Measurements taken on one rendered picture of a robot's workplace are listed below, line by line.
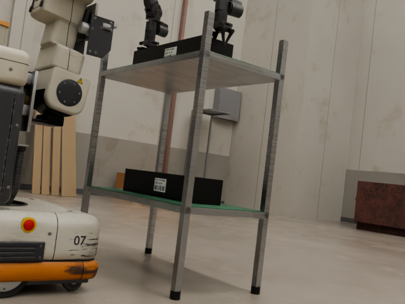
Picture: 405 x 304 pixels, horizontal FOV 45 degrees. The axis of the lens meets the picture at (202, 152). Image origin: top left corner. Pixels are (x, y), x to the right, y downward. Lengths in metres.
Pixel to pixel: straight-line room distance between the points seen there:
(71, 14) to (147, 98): 6.01
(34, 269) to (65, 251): 0.12
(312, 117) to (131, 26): 3.24
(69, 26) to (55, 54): 0.14
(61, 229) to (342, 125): 7.39
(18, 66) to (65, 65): 0.28
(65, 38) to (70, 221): 0.72
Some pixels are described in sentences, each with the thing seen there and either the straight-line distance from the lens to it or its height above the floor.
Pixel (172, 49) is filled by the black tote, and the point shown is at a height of 1.03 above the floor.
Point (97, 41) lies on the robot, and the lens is 2.03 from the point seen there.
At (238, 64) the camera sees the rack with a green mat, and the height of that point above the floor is 0.93.
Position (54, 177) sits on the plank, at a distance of 6.72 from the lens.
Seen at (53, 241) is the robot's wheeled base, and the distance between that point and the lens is 1.77.
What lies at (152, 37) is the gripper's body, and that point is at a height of 1.15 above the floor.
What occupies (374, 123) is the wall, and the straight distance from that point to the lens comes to 8.74.
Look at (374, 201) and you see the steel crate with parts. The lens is 7.21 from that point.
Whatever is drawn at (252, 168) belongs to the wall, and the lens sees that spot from 8.54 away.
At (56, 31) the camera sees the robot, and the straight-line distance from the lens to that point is 2.04.
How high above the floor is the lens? 0.46
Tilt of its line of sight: 3 degrees up
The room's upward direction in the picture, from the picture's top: 7 degrees clockwise
